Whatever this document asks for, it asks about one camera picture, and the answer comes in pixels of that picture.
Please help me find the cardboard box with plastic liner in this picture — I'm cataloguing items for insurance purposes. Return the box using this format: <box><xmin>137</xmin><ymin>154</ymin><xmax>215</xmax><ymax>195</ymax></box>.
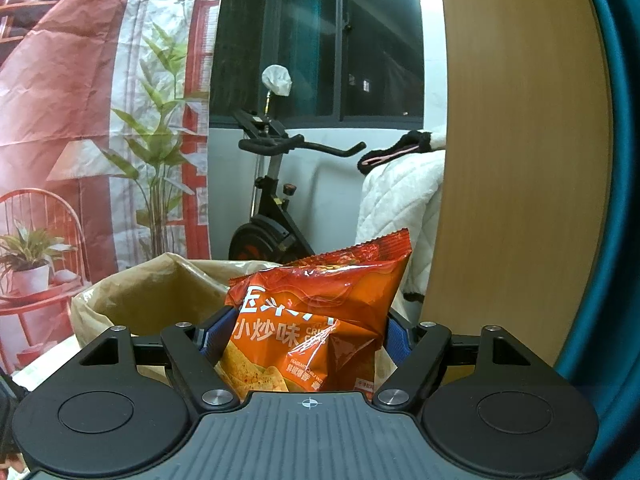
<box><xmin>70</xmin><ymin>252</ymin><xmax>274</xmax><ymax>347</ymax></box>

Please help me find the black exercise bike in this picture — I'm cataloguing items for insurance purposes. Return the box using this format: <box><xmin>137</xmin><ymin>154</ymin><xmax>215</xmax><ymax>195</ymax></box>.
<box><xmin>228</xmin><ymin>64</ymin><xmax>367</xmax><ymax>263</ymax></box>

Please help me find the black garment on blanket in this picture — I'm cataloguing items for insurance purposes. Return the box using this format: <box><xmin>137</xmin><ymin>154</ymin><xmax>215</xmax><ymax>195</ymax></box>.
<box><xmin>357</xmin><ymin>130</ymin><xmax>432</xmax><ymax>176</ymax></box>

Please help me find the orange corn chips bag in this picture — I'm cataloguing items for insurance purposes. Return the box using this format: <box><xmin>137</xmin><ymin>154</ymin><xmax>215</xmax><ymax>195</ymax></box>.
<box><xmin>216</xmin><ymin>229</ymin><xmax>412</xmax><ymax>399</ymax></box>

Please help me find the plaid bunny tablecloth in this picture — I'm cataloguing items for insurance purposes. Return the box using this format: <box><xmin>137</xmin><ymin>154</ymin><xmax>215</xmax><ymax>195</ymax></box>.
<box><xmin>12</xmin><ymin>335</ymin><xmax>80</xmax><ymax>391</ymax></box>

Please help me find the red printed backdrop cloth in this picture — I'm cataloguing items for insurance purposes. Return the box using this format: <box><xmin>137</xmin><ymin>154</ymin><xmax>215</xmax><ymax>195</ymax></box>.
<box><xmin>1</xmin><ymin>0</ymin><xmax>220</xmax><ymax>373</ymax></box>

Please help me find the white quilted blanket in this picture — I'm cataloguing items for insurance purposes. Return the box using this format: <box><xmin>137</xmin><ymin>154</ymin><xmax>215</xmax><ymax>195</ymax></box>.
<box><xmin>356</xmin><ymin>132</ymin><xmax>446</xmax><ymax>296</ymax></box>

